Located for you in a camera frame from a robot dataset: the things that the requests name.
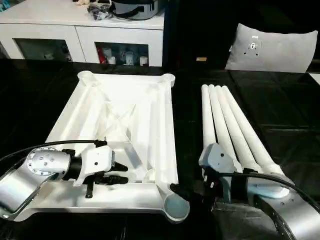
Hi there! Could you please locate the white plastic table top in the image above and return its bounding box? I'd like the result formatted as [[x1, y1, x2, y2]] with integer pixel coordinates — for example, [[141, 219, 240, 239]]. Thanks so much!
[[32, 70, 191, 224]]

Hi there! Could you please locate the white plastic table leg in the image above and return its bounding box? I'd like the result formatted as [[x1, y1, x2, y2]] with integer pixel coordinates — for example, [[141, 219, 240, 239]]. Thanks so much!
[[201, 84, 219, 152], [214, 84, 262, 175], [208, 84, 240, 165], [221, 84, 286, 179]]

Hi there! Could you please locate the black work mat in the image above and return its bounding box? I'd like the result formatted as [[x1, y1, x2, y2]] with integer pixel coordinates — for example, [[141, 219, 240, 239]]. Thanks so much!
[[0, 58, 320, 240]]

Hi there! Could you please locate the white cabinet with glass doors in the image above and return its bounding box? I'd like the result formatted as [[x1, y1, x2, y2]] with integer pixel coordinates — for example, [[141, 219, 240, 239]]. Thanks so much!
[[0, 0, 166, 67]]

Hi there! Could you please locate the black sofa with gold label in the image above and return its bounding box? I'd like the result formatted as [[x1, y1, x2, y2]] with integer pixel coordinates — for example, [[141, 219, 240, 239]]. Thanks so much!
[[162, 0, 320, 74]]

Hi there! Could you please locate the black plastic packet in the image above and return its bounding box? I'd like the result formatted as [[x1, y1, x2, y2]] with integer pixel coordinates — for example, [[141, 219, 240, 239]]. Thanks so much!
[[87, 2, 114, 21]]

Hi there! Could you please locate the white side board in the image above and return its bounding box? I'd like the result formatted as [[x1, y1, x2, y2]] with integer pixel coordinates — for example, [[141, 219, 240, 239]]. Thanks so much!
[[308, 72, 320, 86]]

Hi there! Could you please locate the grey printed pillow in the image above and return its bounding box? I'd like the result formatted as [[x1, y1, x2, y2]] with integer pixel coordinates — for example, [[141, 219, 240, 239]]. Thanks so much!
[[224, 23, 319, 74]]

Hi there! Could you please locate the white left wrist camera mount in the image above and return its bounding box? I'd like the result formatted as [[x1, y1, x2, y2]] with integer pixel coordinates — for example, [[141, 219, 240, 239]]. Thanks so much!
[[72, 146, 116, 187]]

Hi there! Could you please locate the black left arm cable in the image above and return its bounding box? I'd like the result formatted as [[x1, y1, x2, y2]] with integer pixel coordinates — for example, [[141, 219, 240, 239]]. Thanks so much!
[[0, 139, 109, 164]]

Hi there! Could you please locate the grey bag with black strap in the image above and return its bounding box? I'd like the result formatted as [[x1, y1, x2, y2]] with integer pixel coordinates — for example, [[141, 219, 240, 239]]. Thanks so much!
[[111, 0, 163, 21]]

